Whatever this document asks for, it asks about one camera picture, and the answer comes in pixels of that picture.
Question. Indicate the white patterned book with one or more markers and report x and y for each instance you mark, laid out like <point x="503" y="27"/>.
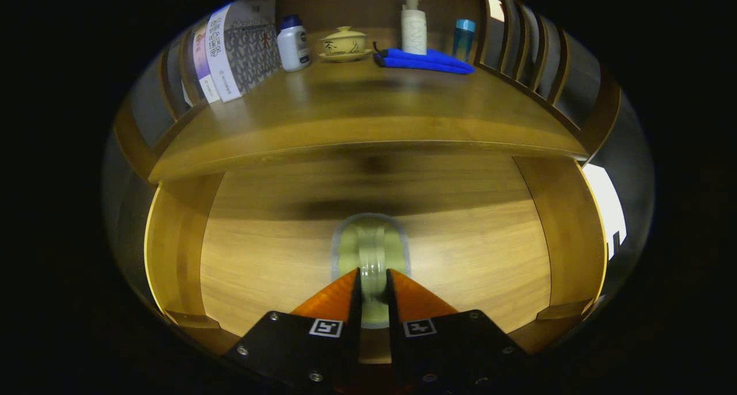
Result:
<point x="242" y="49"/>

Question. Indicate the wooden countertop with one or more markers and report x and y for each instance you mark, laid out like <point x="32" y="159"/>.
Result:
<point x="374" y="107"/>

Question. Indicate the white pump bottle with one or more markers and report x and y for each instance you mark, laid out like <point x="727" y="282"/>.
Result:
<point x="413" y="32"/>

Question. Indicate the white bottle with blue cap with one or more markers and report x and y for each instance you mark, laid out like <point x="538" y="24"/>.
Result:
<point x="293" y="46"/>

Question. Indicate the blue tumbler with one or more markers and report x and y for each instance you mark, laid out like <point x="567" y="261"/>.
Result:
<point x="463" y="41"/>

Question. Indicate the blue folded cloth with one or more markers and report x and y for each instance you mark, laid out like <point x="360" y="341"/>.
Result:
<point x="426" y="61"/>

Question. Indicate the beige lidded ceramic teacup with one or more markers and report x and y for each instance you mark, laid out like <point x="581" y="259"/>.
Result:
<point x="344" y="44"/>

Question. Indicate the purple book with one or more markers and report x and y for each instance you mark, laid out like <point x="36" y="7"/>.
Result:
<point x="202" y="67"/>

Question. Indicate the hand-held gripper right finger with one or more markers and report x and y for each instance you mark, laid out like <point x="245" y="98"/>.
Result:
<point x="455" y="349"/>

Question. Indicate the wooden drawer with black knob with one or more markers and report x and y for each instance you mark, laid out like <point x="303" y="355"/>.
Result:
<point x="259" y="268"/>

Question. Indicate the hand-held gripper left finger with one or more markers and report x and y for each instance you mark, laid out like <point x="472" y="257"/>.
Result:
<point x="299" y="349"/>

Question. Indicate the white plastic storage unit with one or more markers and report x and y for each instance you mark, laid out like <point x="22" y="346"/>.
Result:
<point x="607" y="211"/>

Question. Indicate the pale green clear-wrapped item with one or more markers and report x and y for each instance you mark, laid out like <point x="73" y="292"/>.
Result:
<point x="371" y="245"/>

